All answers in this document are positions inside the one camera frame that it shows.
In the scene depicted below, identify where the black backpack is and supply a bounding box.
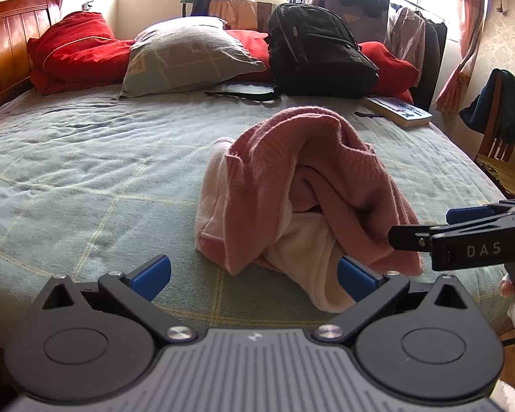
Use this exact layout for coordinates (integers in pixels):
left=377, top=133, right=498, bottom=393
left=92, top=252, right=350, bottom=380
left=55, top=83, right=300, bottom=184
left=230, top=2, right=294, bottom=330
left=204, top=2, right=380, bottom=104

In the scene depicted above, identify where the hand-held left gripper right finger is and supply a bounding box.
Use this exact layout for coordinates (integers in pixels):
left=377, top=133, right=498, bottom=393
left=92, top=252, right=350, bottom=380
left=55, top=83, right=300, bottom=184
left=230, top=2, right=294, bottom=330
left=311, top=255, right=469, bottom=346

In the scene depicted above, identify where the paperback book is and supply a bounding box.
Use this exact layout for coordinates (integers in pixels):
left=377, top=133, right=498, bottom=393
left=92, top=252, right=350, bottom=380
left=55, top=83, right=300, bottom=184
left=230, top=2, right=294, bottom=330
left=363, top=94, right=434, bottom=128

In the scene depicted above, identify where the grey green pillow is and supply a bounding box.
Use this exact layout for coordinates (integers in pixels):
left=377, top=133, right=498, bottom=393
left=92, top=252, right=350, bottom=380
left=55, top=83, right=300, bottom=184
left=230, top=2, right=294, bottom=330
left=112, top=16, right=269, bottom=99

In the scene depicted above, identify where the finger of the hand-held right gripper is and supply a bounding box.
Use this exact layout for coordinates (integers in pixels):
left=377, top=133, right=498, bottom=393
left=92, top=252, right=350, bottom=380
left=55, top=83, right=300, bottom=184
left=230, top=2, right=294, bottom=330
left=388, top=224, right=438, bottom=252
left=446, top=204, right=515, bottom=225

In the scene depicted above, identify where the yellow green seat cushion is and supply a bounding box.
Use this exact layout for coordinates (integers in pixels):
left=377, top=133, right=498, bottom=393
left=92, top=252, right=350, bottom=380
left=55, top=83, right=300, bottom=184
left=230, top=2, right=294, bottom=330
left=474, top=154, right=515, bottom=198

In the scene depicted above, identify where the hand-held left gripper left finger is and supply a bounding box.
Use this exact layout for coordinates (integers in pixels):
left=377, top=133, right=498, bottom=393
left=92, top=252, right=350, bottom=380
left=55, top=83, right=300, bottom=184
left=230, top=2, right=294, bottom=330
left=41, top=254, right=198, bottom=346

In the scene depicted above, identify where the wooden chair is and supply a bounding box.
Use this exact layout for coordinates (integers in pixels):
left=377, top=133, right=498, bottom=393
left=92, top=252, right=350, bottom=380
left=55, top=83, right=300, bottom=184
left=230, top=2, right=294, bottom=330
left=474, top=69, right=515, bottom=200

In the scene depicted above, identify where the dark blue garment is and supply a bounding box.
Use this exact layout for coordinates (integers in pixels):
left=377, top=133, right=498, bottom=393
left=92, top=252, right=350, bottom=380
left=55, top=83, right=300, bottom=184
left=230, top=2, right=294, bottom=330
left=458, top=69, right=515, bottom=144

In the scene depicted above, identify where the wooden headboard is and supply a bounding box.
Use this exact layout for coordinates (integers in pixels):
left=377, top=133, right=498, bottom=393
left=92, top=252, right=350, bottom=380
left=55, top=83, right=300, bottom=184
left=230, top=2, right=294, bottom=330
left=0, top=0, right=61, bottom=116

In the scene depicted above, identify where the beige shirt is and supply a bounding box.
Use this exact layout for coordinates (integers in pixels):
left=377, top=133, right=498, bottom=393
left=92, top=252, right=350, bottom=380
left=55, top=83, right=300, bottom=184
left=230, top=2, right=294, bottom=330
left=384, top=6, right=426, bottom=78

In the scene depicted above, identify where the pink and white sweater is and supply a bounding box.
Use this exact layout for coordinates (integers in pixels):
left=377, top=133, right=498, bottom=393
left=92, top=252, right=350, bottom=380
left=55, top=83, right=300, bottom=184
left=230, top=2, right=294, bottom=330
left=195, top=105, right=425, bottom=313

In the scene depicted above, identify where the red fleece blanket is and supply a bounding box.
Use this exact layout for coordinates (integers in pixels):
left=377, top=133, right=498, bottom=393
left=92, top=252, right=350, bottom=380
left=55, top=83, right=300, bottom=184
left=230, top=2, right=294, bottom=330
left=227, top=29, right=419, bottom=104

